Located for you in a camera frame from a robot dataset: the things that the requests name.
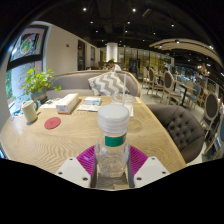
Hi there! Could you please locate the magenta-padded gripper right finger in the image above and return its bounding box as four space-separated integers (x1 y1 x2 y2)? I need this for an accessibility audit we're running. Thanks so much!
125 145 171 189

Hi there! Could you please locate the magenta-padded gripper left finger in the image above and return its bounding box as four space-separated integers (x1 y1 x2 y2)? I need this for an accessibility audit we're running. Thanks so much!
54 145 98 189

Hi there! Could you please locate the clear plastic bottle white cap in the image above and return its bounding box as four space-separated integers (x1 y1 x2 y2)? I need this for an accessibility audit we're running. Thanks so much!
94 103 131 178

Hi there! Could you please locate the flat round red coaster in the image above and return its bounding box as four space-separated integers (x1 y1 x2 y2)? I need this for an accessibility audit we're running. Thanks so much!
43 116 62 130

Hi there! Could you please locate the grey tufted armchair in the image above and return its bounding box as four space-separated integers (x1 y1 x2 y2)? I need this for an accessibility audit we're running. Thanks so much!
146 103 205 164

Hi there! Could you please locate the white and brown tissue box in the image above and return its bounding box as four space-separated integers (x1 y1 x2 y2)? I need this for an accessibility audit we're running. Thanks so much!
55 92 80 115

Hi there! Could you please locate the small blue white booklet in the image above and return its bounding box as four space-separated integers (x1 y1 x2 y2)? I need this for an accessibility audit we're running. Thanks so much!
82 96 102 106

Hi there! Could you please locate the printed white paper sheet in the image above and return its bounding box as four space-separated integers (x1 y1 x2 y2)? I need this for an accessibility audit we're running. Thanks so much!
39 98 61 109

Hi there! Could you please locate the cream ceramic mug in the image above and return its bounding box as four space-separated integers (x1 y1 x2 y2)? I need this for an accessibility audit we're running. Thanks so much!
21 99 40 124

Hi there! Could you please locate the grey white chevron pillow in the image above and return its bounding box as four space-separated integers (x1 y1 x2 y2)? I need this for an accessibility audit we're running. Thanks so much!
87 71 129 97

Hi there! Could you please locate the green potted plant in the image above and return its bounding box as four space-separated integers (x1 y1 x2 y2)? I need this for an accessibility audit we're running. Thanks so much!
21 67 62 103

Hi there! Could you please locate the person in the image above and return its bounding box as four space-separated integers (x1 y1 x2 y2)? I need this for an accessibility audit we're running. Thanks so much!
106 59 123 72

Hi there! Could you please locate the white round column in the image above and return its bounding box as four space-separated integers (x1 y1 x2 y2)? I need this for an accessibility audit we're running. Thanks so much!
105 42 119 62

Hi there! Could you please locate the window with colourful poster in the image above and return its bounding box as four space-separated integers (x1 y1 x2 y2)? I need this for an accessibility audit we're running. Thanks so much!
4 24 49 114

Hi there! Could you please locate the group of ceiling spot lights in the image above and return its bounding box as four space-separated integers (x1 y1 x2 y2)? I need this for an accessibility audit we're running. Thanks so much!
81 4 218 54

